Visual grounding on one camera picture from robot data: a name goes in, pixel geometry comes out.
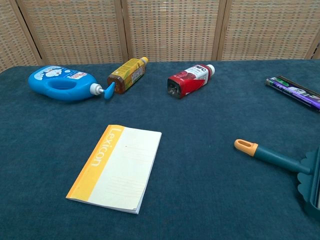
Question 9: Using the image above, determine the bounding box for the yellow Lexicon notebook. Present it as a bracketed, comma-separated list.
[65, 124, 163, 215]

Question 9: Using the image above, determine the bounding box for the red NFC juice bottle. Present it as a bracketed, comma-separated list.
[166, 63, 216, 100]

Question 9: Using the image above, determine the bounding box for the amber tea bottle yellow label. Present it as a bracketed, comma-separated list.
[106, 56, 149, 95]

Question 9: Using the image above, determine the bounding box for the blue tablecloth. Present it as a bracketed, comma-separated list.
[0, 58, 320, 240]

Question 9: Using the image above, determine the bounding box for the woven bamboo folding screen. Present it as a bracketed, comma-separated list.
[0, 0, 320, 73]

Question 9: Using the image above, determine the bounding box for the blue pump soap bottle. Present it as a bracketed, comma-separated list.
[27, 65, 116, 102]

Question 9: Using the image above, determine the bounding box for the teal lint roller orange tip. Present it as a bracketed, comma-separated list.
[234, 138, 320, 216]

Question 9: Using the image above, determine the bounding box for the purple green packaged box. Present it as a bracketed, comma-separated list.
[265, 75, 320, 112]

